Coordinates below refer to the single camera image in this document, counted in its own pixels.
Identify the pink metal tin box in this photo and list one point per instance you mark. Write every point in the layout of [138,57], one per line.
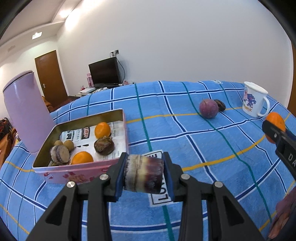
[79,173]

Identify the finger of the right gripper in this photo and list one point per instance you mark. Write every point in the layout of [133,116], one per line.
[285,144]

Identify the black television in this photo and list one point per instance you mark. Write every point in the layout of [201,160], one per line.
[105,72]

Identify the white tv stand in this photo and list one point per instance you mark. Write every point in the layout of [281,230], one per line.
[90,90]

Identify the brown leather sofa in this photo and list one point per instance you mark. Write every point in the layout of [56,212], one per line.
[48,105]

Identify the purple round passion fruit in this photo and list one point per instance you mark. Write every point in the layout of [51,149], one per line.
[208,108]

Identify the blue plaid towel cloth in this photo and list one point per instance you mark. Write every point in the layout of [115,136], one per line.
[163,116]

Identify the small orange tangerine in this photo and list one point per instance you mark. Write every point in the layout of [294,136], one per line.
[102,129]

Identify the purple sugarcane piece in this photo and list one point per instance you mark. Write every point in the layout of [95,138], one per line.
[143,174]

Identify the lilac electric kettle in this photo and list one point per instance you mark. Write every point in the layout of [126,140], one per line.
[27,110]

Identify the person's right hand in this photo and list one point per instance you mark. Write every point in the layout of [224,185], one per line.
[284,210]

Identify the dark shrivelled small fruit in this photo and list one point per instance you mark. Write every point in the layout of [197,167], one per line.
[220,104]

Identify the white printed mug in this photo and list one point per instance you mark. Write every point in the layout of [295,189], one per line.
[255,102]

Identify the yellow-green longan fruit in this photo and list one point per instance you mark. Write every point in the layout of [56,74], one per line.
[69,145]

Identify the dark wrinkled passion fruit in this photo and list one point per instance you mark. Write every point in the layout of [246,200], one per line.
[104,146]

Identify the brown longan fruit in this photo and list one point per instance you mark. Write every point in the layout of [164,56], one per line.
[58,142]

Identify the small orange kumquat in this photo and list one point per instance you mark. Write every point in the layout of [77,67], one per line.
[81,158]

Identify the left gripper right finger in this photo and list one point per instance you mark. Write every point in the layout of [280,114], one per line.
[227,220]

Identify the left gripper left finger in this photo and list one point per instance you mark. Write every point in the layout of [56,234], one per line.
[62,220]

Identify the brown wooden door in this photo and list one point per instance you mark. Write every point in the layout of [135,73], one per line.
[50,78]

